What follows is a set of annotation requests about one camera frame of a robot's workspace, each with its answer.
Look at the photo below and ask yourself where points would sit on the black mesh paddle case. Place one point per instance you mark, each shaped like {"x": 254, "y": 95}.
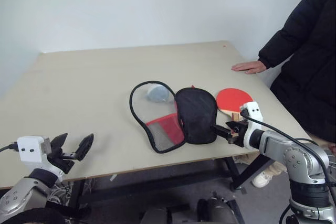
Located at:
{"x": 197, "y": 113}

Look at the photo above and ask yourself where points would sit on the red table tennis paddle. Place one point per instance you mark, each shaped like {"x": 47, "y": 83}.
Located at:
{"x": 233, "y": 98}

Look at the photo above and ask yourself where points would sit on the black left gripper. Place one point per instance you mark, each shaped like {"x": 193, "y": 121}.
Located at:
{"x": 61, "y": 159}

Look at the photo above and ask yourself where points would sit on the person's bare hand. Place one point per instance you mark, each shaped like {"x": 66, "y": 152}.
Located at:
{"x": 249, "y": 67}

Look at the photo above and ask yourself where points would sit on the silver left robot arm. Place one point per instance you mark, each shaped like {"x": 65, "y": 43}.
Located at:
{"x": 18, "y": 195}

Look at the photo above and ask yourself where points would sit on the black rounded shape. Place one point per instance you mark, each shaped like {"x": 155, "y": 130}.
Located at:
{"x": 34, "y": 216}

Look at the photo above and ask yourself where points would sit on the blue and white plush toy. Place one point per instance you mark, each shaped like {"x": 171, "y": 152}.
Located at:
{"x": 157, "y": 93}

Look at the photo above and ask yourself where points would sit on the black metal table frame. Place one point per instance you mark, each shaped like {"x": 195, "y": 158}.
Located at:
{"x": 244, "y": 171}

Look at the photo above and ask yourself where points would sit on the dark grey rounded shape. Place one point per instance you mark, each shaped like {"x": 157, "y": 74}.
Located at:
{"x": 215, "y": 211}

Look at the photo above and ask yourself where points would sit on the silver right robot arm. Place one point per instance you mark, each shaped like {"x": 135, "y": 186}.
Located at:
{"x": 296, "y": 155}

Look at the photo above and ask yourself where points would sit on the person in black jacket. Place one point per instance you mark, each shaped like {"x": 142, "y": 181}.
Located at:
{"x": 309, "y": 51}

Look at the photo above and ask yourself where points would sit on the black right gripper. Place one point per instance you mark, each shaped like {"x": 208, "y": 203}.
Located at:
{"x": 239, "y": 136}

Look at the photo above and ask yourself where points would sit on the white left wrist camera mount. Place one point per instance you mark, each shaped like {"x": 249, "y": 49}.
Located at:
{"x": 30, "y": 150}

